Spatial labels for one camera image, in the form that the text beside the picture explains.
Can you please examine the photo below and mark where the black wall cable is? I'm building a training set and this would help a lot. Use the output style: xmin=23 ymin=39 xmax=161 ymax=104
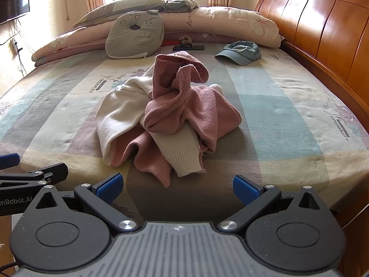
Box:
xmin=0 ymin=17 xmax=29 ymax=78

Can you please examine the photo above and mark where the wooden bed headboard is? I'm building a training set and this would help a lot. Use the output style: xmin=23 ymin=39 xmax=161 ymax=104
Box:
xmin=254 ymin=0 xmax=369 ymax=266

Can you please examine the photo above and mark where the grey patterned pillow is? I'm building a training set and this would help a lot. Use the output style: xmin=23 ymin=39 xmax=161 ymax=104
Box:
xmin=73 ymin=0 xmax=168 ymax=29

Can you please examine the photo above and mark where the black wall television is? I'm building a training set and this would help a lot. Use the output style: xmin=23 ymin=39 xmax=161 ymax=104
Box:
xmin=0 ymin=0 xmax=30 ymax=25

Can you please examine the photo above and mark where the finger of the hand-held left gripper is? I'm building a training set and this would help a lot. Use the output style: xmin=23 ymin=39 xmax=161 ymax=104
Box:
xmin=0 ymin=163 xmax=69 ymax=186
xmin=0 ymin=154 xmax=20 ymax=169

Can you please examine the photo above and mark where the blue baseball cap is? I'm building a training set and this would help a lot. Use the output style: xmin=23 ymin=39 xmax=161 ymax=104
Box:
xmin=215 ymin=41 xmax=262 ymax=65

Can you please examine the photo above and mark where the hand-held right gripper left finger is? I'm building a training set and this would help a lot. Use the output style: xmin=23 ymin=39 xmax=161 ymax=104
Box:
xmin=35 ymin=172 xmax=139 ymax=235

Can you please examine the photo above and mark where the folded floral quilt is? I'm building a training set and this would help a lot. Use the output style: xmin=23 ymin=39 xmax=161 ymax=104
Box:
xmin=32 ymin=6 xmax=284 ymax=68

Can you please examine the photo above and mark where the grey cat-face cushion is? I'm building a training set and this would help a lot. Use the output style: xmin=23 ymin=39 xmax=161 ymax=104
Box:
xmin=105 ymin=9 xmax=165 ymax=60

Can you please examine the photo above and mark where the pink and white sweater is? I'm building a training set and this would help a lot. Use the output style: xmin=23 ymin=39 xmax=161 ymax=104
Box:
xmin=96 ymin=51 xmax=243 ymax=188

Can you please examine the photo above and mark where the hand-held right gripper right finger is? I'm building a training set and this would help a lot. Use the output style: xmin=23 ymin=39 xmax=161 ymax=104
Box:
xmin=216 ymin=175 xmax=330 ymax=233

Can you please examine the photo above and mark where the grey-green folded garment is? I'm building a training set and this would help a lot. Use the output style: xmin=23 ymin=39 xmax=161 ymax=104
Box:
xmin=165 ymin=0 xmax=200 ymax=14

